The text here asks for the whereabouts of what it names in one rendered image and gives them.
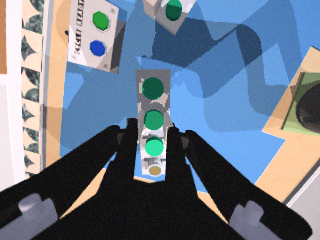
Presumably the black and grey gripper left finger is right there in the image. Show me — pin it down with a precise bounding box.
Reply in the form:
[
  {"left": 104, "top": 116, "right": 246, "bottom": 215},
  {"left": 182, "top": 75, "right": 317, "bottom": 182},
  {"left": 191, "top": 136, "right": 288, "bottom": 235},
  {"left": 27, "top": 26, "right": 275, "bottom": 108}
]
[{"left": 0, "top": 110, "right": 145, "bottom": 240}]

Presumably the blue flat mat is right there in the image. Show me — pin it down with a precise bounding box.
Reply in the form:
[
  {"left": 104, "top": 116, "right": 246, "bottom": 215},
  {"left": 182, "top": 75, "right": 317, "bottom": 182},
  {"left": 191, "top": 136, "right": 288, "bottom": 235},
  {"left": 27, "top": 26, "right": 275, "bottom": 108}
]
[{"left": 59, "top": 0, "right": 320, "bottom": 184}]

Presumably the white sloping button panel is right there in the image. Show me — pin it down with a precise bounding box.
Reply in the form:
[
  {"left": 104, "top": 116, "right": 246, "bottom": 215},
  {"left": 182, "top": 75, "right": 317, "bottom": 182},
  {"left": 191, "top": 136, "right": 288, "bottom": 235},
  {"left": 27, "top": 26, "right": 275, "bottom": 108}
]
[{"left": 65, "top": 0, "right": 126, "bottom": 74}]

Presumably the dark table edge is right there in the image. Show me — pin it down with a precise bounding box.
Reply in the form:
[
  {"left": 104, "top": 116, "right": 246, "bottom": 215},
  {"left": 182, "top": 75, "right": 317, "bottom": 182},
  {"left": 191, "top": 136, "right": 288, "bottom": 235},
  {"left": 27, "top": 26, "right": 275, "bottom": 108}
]
[{"left": 40, "top": 0, "right": 320, "bottom": 206}]

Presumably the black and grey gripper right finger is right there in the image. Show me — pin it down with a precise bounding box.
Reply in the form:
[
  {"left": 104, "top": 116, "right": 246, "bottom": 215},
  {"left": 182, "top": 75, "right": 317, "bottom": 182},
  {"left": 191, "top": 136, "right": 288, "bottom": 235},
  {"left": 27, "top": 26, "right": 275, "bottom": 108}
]
[{"left": 162, "top": 112, "right": 313, "bottom": 240}]

